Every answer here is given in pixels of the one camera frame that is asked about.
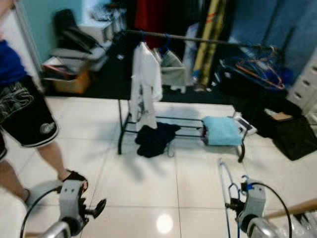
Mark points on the brown wooden pole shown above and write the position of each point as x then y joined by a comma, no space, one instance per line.
292,208

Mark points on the light blue towel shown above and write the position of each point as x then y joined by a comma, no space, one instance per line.
222,131

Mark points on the white flat box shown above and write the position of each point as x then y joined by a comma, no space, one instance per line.
247,125

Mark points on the black square bag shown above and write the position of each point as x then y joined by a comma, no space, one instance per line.
294,139

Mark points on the navy cloth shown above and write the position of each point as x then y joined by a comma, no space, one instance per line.
153,141

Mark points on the brown cardboard piece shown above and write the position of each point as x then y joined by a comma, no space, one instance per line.
279,115

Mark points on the person in printed black shorts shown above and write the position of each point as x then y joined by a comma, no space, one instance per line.
25,109

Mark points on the orange cardboard box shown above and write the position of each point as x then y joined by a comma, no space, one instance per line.
77,84

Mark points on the white drawer cabinet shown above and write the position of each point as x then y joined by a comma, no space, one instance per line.
304,84

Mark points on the white shirt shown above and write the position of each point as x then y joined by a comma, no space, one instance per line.
146,79

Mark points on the grey shorts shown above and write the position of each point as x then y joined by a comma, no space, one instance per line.
176,72

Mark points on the pale grey hanging shirt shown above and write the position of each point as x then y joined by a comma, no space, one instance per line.
189,47

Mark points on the yellow striped garment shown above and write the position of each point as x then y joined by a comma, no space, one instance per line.
210,29

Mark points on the white low cabinet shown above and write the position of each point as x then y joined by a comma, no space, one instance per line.
101,32

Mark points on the black hanging garment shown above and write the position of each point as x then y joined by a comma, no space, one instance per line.
178,12

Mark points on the red hanging garment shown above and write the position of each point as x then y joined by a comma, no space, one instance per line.
151,15

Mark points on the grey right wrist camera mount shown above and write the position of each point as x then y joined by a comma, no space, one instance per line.
253,206

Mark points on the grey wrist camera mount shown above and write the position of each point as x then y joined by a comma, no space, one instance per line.
72,201
253,206

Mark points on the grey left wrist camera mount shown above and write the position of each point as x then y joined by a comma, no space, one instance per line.
72,201

